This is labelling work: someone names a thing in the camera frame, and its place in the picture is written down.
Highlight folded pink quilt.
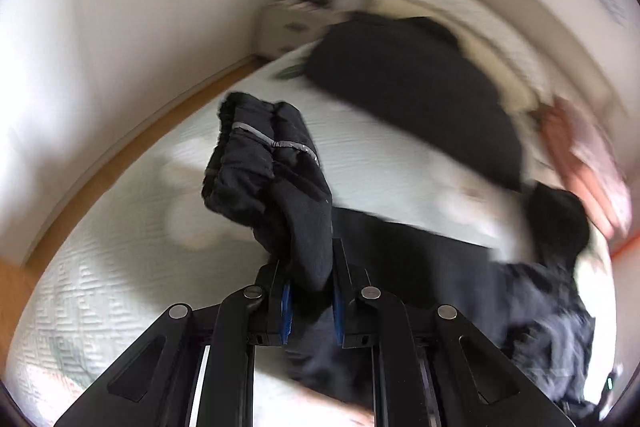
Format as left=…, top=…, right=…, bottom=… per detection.
left=541, top=96, right=634, bottom=241

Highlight white nightstand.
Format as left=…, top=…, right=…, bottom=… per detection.
left=255, top=1, right=353, bottom=58

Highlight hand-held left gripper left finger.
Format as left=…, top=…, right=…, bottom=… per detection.
left=52, top=259, right=292, bottom=427

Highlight black pants with white print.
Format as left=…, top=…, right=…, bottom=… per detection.
left=201, top=91, right=598, bottom=427

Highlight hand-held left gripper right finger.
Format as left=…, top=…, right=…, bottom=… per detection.
left=331, top=239, right=578, bottom=427

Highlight bed with floral bedspread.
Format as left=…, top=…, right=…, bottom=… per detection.
left=10, top=39, right=623, bottom=427

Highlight folded black garment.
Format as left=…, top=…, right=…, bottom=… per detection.
left=304, top=11, right=527, bottom=194

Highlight beige padded headboard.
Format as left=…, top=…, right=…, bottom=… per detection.
left=375, top=0, right=632, bottom=120

